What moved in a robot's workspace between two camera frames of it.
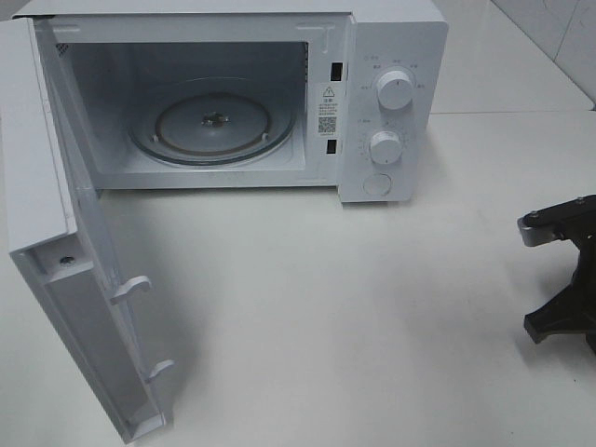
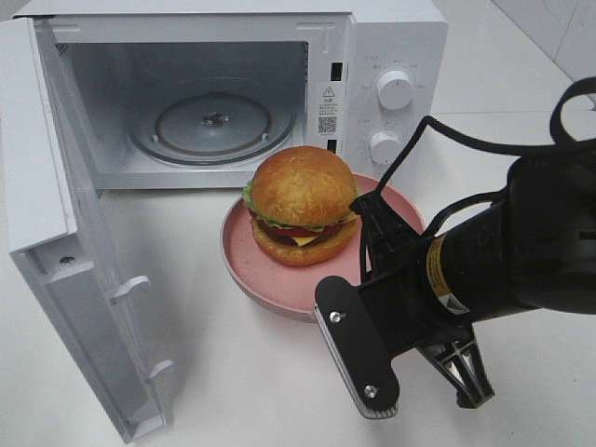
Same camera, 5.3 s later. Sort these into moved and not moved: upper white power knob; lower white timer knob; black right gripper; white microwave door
Moved: black right gripper
Not moved: white microwave door; upper white power knob; lower white timer knob
